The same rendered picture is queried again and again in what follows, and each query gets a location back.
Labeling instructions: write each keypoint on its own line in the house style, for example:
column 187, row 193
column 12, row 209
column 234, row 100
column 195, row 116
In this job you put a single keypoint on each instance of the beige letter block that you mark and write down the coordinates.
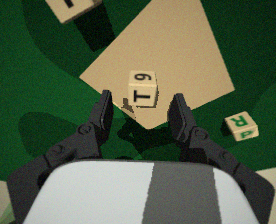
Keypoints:
column 142, row 88
column 68, row 10
column 242, row 126

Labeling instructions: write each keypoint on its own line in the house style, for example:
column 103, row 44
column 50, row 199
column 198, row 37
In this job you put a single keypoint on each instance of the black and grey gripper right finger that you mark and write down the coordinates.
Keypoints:
column 197, row 147

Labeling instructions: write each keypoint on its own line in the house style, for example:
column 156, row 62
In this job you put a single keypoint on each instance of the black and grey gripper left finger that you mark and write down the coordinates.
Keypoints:
column 25, row 183

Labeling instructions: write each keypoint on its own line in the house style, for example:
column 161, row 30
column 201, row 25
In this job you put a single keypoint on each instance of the beige flat mat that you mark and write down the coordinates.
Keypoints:
column 173, row 38

